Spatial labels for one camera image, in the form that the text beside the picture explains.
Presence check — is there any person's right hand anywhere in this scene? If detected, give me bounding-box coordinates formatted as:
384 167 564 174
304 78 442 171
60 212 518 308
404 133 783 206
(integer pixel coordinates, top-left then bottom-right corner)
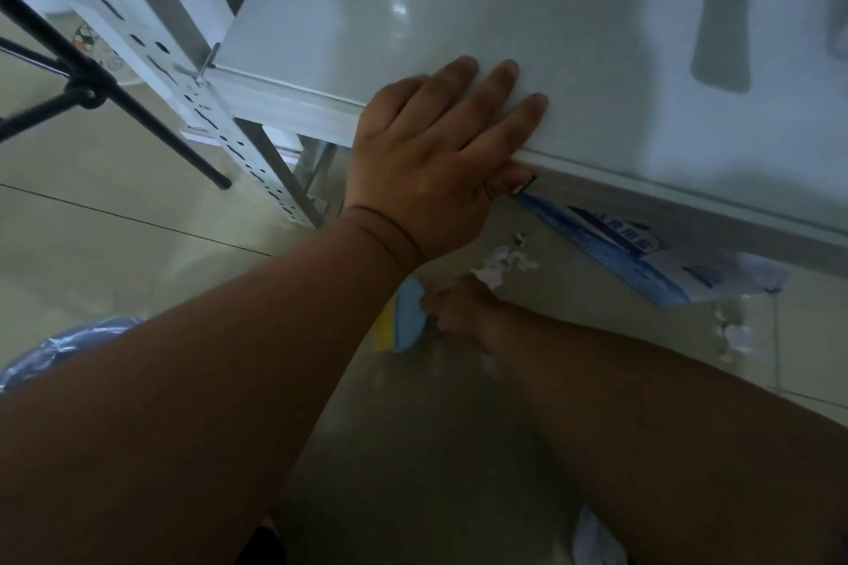
419 275 506 352

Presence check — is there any person's left hand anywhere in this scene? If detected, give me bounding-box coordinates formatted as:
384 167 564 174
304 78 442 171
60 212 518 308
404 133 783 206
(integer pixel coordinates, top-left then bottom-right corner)
342 56 549 269

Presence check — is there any blue and yellow scrub brush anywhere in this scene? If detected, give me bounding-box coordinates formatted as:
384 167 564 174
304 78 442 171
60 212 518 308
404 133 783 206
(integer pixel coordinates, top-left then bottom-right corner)
376 276 429 355

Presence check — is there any person's right forearm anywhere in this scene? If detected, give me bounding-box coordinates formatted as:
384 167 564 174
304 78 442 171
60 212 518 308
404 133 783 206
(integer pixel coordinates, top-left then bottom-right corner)
477 298 848 565

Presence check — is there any person's left forearm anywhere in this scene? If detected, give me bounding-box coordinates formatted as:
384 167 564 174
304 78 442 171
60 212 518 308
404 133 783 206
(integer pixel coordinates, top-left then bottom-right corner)
0 207 425 565

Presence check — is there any crumpled white paper scrap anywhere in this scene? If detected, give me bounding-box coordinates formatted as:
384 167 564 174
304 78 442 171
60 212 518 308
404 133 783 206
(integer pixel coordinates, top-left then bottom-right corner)
469 232 541 291
712 301 757 365

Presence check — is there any white table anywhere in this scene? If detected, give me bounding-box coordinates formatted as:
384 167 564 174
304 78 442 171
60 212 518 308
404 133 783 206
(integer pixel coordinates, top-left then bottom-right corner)
199 0 848 277

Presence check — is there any blue and white paper bag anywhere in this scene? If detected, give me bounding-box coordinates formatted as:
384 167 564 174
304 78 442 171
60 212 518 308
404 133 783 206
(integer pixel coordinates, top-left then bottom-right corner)
515 190 793 308

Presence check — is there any white plastic stand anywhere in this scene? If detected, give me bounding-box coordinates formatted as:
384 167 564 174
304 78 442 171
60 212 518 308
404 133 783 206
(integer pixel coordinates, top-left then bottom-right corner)
662 0 848 95

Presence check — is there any black tripod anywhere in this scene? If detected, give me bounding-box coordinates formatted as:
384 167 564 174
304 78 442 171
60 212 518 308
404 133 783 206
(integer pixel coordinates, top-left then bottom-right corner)
0 0 233 191

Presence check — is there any blue plastic bag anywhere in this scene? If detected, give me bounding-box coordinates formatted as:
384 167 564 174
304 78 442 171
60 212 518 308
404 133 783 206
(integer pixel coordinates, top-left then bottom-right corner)
0 316 148 395

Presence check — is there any white perforated metal post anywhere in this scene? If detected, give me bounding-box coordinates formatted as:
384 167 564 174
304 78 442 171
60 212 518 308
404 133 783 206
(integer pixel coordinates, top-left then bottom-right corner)
0 0 330 230

